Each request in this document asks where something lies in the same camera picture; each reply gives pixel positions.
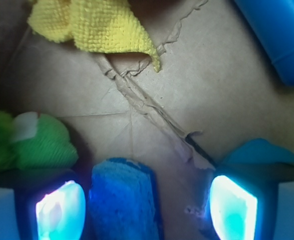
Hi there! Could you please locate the blue dimpled ball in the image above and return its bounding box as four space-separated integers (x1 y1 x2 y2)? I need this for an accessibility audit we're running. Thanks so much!
222 138 294 164

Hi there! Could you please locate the yellow microfibre cloth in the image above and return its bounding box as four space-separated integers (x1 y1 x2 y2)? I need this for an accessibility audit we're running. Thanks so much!
28 0 161 72

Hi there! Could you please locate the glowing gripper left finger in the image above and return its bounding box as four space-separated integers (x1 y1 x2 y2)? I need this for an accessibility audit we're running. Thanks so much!
14 171 86 240

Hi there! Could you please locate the brown paper bag bin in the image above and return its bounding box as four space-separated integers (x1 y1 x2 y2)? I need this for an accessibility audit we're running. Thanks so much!
0 0 294 240

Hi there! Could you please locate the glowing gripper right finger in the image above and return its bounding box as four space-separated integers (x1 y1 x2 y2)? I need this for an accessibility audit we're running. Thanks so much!
208 164 277 240

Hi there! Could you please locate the blue sponge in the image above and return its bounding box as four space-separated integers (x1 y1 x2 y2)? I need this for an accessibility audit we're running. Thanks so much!
88 157 164 240

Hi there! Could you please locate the blue plastic bottle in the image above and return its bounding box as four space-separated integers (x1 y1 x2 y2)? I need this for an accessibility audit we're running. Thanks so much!
235 0 294 86

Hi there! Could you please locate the green plush toy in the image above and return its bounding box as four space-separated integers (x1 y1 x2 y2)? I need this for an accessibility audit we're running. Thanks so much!
0 111 79 173

